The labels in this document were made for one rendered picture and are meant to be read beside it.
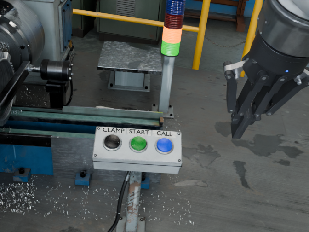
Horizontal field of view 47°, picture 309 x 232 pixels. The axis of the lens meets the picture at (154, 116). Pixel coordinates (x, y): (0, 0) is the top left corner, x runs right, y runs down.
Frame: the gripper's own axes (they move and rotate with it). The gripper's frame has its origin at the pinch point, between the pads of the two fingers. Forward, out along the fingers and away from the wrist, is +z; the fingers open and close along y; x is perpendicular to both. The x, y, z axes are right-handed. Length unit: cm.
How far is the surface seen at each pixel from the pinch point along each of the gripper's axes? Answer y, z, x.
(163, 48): 10, 34, -49
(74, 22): 88, 232, -268
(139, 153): 16.8, 10.3, 2.0
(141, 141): 16.4, 9.6, -0.2
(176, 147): 9.6, 10.3, 0.3
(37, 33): 49, 32, -48
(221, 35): -90, 270, -308
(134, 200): 16.7, 25.0, 6.1
